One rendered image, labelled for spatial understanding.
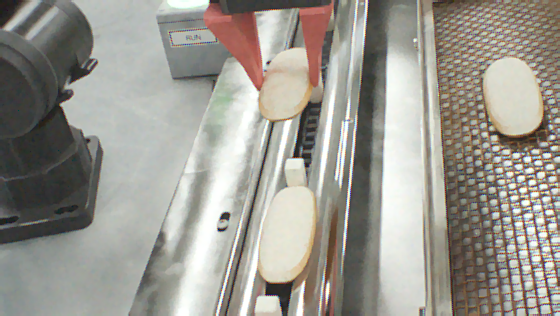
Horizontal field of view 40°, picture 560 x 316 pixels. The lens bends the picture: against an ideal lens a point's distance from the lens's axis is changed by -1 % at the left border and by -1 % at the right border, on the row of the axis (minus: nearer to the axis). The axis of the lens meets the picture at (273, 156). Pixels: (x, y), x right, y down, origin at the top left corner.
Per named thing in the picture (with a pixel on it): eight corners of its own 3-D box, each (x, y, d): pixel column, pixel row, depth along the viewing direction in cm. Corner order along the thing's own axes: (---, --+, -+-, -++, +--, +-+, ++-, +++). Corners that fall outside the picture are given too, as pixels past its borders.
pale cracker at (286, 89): (272, 55, 61) (270, 42, 60) (320, 51, 60) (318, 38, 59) (251, 125, 53) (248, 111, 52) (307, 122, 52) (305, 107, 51)
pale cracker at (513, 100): (478, 69, 59) (475, 56, 58) (529, 58, 58) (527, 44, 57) (492, 144, 51) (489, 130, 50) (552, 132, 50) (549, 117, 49)
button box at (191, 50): (192, 72, 90) (169, -18, 84) (259, 67, 88) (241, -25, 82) (175, 110, 83) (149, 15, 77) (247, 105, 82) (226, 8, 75)
